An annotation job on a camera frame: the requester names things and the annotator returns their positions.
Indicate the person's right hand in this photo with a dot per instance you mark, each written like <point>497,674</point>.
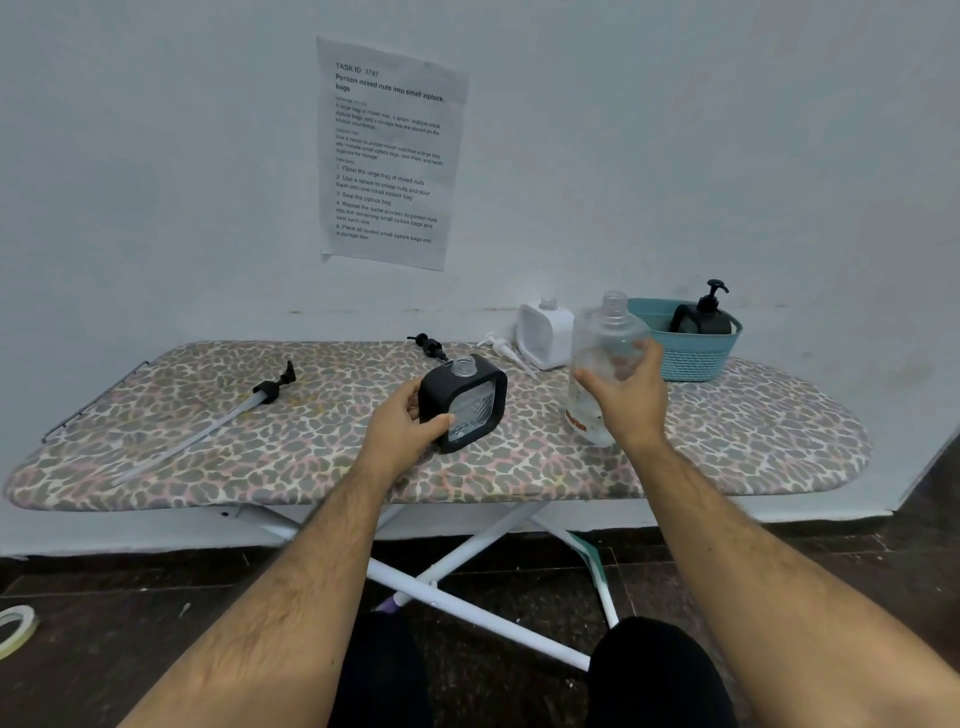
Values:
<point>637,405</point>

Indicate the person's left hand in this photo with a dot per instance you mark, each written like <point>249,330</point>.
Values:
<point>397,435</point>

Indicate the black square dispenser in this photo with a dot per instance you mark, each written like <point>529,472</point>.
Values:
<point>712,324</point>
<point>435,390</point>

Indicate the transparent bottle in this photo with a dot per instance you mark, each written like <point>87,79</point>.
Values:
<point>607,330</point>

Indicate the white square soap dispenser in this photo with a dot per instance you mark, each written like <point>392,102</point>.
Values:
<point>559,330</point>

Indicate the black pump with long tube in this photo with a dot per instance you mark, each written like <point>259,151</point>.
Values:
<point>266,388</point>

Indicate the person's left forearm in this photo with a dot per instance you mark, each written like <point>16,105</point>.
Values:
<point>277,600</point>

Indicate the person's right forearm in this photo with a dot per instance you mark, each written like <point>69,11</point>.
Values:
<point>765,585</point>

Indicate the person's left leg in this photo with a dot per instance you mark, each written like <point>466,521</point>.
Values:
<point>382,675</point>

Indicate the person's leg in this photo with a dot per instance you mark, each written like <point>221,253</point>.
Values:
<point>382,675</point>
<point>656,675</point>

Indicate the person's right leg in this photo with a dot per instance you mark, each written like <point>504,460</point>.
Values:
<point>656,675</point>

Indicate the teal plastic basket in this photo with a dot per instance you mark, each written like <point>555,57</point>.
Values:
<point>697,360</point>

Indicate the small white pump head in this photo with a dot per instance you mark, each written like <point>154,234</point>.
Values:
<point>501,349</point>

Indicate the leopard print ironing board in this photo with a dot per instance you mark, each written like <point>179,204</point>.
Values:
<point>262,450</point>

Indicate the white ironing board legs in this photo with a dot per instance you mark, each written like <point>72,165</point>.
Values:
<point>480,615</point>

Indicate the printed paper sheet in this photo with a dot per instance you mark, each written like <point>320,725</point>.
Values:
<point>390,150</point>

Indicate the white tape roll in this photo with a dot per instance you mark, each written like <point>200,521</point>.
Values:
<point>7,645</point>

